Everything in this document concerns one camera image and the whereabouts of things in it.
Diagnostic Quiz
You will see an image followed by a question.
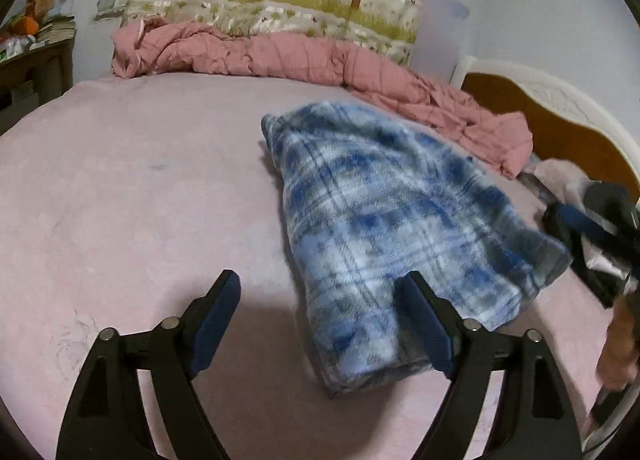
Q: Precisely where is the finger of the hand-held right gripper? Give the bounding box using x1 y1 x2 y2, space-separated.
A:
545 201 626 253

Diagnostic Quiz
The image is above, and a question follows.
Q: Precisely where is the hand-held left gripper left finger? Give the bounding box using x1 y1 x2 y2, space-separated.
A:
55 269 242 460

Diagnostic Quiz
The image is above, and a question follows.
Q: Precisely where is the dark wooden side table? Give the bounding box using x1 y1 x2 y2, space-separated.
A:
0 28 76 133

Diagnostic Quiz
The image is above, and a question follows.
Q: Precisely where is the person's right forearm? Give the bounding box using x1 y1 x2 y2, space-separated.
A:
597 297 638 391

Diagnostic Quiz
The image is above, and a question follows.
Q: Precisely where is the stack of books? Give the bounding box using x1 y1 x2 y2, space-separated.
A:
35 15 76 44

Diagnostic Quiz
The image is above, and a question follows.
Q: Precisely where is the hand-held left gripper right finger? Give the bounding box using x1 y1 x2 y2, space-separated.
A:
395 271 583 460

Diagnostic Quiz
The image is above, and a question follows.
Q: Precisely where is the white and brown headboard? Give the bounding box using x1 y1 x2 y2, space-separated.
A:
450 55 640 201

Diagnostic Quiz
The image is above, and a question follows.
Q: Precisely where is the bed with pink sheet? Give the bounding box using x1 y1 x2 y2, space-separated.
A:
0 71 621 460

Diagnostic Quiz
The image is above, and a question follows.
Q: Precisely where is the pink checked quilt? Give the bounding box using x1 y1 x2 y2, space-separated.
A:
111 16 533 180

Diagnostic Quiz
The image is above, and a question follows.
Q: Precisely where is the blue plaid shirt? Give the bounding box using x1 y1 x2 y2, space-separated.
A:
261 101 573 396

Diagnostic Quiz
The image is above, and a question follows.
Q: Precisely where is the white plastic bag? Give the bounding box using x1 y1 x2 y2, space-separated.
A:
0 35 36 61

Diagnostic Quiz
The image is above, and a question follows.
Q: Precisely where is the black garment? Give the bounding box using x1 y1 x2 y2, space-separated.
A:
570 240 640 311

